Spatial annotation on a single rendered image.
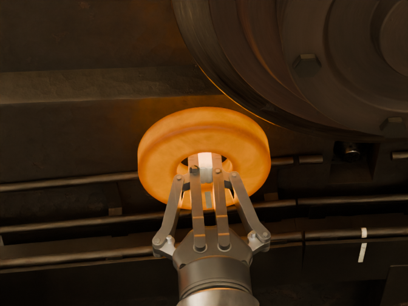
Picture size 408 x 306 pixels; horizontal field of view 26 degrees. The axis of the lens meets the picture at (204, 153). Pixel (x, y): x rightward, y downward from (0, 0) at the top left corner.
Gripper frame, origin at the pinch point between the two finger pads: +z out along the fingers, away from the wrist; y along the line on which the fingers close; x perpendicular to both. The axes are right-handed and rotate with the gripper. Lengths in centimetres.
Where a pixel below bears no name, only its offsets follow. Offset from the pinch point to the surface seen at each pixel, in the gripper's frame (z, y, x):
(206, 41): -2.1, 0.2, 19.4
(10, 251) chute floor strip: 2.1, -26.1, -21.5
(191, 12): -1.9, -1.3, 23.0
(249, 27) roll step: -5.5, 3.9, 24.1
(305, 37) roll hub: -10.2, 8.1, 26.8
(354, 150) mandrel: 7.3, 20.3, -9.9
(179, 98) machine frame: 6.8, -2.5, 2.0
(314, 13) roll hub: -10.1, 8.7, 29.4
